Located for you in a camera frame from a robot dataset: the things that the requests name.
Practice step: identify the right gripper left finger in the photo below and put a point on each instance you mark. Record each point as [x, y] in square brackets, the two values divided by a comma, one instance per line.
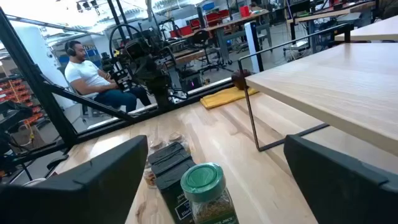
[77, 193]

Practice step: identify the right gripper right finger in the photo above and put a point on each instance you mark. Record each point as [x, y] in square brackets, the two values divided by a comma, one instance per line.
[342, 193]

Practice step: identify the small cork-lidded glass jar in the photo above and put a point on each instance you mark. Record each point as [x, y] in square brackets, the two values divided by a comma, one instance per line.
[176, 138]
[157, 144]

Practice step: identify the dark green spice tin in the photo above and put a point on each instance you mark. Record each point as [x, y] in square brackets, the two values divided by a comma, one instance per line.
[174, 168]
[169, 199]
[168, 152]

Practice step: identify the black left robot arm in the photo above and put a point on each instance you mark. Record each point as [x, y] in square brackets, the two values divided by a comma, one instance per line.
[152, 77]

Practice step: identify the seated person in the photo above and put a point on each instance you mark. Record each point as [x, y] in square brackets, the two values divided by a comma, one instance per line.
[84, 73]

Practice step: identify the person's black headphones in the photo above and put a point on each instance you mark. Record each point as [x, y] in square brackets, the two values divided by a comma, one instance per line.
[71, 51]

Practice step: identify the red storage bin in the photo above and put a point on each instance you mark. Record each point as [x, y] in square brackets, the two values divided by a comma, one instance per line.
[186, 30]

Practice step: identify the black office chair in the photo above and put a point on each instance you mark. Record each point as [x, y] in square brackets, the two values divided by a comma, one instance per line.
[200, 37]

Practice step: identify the rack with orange parts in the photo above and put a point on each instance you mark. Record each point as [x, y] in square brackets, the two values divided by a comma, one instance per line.
[18, 93]

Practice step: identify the dark red apple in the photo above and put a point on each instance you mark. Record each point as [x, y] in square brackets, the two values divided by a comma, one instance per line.
[240, 79]

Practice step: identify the wooden workbench with grey legs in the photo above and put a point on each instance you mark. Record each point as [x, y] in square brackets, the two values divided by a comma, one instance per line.
[236, 20]

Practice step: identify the white upright panel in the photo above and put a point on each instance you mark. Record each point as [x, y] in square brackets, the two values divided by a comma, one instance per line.
[250, 46]

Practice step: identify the red container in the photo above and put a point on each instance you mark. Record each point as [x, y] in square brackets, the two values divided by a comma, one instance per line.
[244, 11]

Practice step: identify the light wooden table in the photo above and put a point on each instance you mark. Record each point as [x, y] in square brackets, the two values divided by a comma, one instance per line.
[373, 31]

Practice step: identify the wooden shelf with black frame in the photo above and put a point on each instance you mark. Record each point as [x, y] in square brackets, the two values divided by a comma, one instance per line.
[326, 77]

